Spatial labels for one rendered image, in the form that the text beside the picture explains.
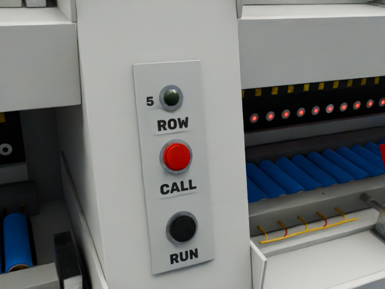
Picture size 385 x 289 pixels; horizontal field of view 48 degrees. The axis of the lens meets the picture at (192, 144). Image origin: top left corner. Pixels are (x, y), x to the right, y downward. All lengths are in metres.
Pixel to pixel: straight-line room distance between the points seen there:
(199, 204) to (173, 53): 0.09
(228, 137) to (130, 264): 0.09
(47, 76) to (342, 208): 0.29
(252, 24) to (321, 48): 0.06
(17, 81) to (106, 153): 0.06
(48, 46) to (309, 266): 0.25
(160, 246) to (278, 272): 0.12
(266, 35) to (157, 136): 0.09
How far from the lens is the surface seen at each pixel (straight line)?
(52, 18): 0.25
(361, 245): 0.40
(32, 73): 0.24
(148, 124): 0.24
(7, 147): 0.40
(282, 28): 0.29
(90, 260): 0.29
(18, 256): 0.33
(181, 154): 0.24
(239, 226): 0.28
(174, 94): 0.24
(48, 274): 0.31
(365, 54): 0.34
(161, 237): 0.26
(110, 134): 0.24
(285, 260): 0.36
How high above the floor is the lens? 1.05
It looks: 9 degrees down
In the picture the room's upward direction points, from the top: 4 degrees counter-clockwise
